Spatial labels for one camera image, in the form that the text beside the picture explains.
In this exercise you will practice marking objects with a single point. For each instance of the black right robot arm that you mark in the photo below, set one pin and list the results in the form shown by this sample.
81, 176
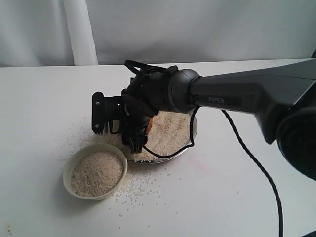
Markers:
282, 99

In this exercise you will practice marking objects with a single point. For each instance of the brown wooden cup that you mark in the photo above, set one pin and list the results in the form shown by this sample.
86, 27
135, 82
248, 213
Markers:
149, 126

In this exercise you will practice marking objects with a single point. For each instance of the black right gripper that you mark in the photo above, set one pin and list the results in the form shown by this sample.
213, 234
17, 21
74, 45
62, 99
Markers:
145, 97

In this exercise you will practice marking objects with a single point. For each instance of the rice heap in tray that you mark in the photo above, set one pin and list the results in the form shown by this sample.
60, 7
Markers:
168, 133

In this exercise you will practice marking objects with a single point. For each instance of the spilled rice grains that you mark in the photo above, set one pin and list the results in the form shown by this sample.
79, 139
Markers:
201, 191

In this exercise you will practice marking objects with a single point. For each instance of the round steel tray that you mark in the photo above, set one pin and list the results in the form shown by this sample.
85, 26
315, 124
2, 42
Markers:
192, 130

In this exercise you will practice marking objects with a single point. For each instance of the cream ceramic floral bowl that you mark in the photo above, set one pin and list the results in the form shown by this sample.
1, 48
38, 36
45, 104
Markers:
83, 153

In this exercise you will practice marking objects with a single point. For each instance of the brown granular contents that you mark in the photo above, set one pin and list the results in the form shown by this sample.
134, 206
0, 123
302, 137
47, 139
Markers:
96, 174

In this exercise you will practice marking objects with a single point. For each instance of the white backdrop curtain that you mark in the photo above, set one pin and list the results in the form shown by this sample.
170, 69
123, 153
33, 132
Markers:
101, 32

